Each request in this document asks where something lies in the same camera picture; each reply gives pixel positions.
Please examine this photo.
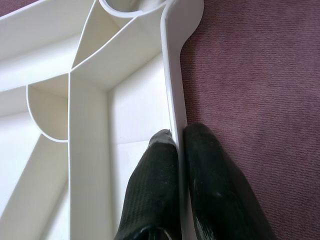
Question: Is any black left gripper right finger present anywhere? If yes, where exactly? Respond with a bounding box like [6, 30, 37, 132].
[183, 122, 278, 240]

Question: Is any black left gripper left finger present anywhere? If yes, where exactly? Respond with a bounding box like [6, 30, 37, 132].
[112, 128, 183, 240]

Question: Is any white plastic table top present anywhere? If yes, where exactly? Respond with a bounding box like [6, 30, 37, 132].
[0, 0, 205, 240]

